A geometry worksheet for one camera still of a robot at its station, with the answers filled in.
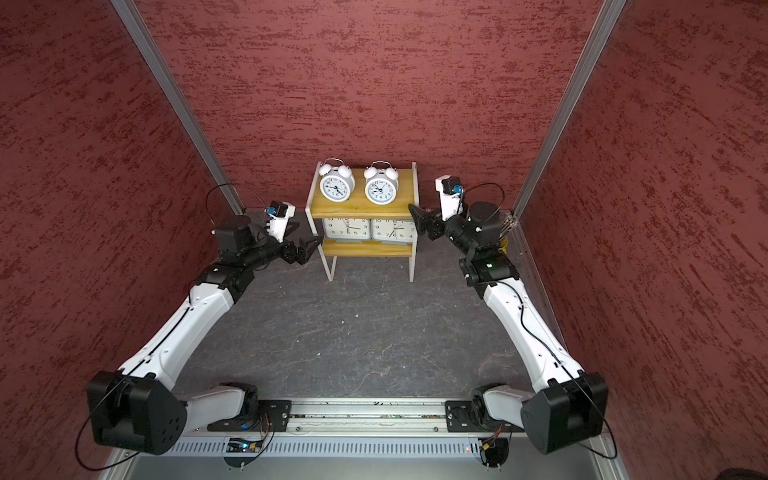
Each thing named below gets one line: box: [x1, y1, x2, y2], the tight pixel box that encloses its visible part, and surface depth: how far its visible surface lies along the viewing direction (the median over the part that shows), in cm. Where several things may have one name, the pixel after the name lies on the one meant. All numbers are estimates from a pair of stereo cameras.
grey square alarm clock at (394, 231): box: [371, 218, 417, 244], surface depth 89 cm
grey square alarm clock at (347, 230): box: [322, 218, 371, 243], surface depth 91 cm
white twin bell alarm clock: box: [318, 158, 356, 203], surface depth 74 cm
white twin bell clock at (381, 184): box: [363, 160, 399, 206], surface depth 74 cm
